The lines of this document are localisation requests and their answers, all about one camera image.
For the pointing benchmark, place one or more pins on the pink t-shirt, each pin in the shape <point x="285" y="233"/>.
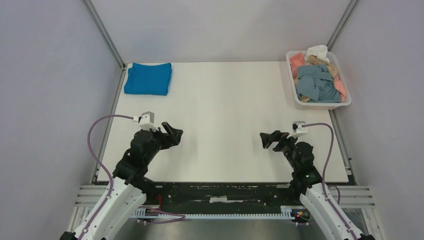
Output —
<point x="316" y="81"/>

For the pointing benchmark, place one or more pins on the white plastic basket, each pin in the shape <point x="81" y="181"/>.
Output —
<point x="316" y="106"/>

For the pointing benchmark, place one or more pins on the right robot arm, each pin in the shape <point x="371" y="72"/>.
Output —
<point x="308" y="187"/>

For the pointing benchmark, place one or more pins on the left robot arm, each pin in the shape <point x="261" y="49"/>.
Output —
<point x="129" y="188"/>

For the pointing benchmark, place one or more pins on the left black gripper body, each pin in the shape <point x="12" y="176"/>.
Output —
<point x="160" y="141"/>

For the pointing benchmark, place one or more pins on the folded bright blue t-shirt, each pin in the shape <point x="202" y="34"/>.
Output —
<point x="148" y="79"/>

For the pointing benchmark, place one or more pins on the aluminium frame rails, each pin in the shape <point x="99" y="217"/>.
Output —
<point x="356" y="200"/>

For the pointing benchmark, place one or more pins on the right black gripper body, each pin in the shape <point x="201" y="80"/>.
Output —
<point x="278" y="141"/>

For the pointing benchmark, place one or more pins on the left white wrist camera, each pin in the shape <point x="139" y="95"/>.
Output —
<point x="146" y="121"/>

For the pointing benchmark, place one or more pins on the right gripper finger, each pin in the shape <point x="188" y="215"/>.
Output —
<point x="267" y="141"/>
<point x="277" y="134"/>

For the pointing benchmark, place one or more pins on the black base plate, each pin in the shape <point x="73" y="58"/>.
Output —
<point x="220" y="197"/>

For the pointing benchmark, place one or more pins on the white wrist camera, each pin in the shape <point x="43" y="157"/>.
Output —
<point x="299" y="129"/>
<point x="146" y="121"/>

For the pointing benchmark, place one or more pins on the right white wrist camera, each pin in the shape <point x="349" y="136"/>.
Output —
<point x="299" y="129"/>

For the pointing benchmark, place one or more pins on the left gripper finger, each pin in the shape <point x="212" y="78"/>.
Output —
<point x="175" y="136"/>
<point x="168" y="128"/>

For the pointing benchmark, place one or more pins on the white t-shirt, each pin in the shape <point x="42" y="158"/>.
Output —
<point x="319" y="51"/>

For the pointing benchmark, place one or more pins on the white cable duct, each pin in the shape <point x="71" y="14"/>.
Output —
<point x="284" y="214"/>

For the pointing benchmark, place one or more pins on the beige t-shirt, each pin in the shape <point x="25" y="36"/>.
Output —
<point x="331" y="68"/>

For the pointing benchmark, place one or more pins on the grey-blue t-shirt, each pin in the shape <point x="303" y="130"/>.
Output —
<point x="316" y="82"/>

